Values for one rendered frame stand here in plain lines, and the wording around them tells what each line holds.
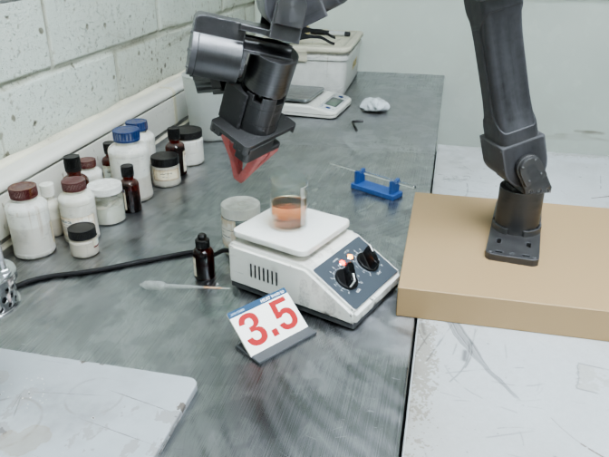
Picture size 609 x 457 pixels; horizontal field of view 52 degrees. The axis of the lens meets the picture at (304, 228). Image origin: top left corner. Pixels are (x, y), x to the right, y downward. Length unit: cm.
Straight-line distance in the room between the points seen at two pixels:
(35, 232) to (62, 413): 38
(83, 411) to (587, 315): 58
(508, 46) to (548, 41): 143
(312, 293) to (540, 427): 30
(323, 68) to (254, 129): 113
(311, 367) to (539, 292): 30
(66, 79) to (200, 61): 57
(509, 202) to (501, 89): 17
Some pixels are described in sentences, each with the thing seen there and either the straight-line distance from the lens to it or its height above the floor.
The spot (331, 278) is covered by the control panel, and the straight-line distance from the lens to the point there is 78.
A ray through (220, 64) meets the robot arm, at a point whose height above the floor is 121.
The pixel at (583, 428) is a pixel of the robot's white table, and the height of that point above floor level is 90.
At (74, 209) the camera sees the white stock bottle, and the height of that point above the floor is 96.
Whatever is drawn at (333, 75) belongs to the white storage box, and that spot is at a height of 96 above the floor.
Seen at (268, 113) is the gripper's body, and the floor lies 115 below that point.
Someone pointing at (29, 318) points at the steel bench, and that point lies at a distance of 88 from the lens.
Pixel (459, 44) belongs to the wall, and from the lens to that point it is 226.
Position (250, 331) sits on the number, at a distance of 75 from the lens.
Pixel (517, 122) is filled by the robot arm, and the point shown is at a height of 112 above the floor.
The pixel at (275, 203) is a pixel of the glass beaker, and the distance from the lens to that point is 81.
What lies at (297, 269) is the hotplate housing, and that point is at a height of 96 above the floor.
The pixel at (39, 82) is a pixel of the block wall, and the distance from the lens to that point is 121.
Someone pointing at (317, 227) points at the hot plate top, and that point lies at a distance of 84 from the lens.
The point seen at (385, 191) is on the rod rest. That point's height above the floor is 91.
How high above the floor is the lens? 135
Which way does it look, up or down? 25 degrees down
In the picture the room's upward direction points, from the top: straight up
